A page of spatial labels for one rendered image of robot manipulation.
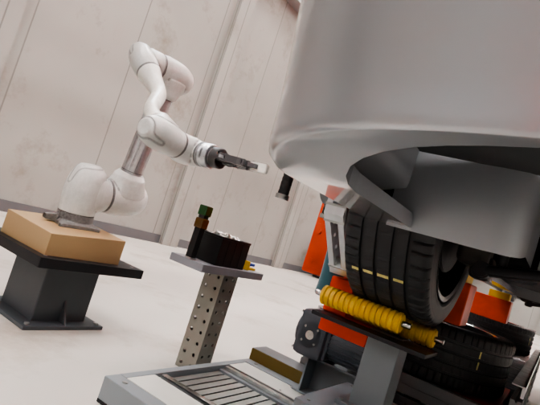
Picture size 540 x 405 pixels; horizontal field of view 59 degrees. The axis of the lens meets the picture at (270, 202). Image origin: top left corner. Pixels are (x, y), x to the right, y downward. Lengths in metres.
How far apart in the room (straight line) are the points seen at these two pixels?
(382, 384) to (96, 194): 1.38
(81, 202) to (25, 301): 0.46
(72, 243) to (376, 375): 1.23
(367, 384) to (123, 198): 1.33
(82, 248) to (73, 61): 3.88
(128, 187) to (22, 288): 0.60
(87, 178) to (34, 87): 3.45
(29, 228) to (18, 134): 3.45
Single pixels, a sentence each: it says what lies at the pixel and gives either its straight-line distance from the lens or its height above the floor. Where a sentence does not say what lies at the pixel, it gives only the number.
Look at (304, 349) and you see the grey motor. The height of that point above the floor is 0.26.
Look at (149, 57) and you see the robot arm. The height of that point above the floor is 1.17.
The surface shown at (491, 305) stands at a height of 0.61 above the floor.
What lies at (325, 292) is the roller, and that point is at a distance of 1.43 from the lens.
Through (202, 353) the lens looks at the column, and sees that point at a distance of 2.04.
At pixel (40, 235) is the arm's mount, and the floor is 0.36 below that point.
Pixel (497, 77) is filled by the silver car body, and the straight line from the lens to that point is 0.49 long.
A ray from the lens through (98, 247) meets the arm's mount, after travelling 2.09.
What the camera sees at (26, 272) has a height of 0.17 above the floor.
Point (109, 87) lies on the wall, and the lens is 5.98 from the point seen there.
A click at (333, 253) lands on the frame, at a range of 1.42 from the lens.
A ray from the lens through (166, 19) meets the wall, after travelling 6.51.
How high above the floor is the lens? 0.64
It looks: 3 degrees up
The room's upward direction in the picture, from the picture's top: 18 degrees clockwise
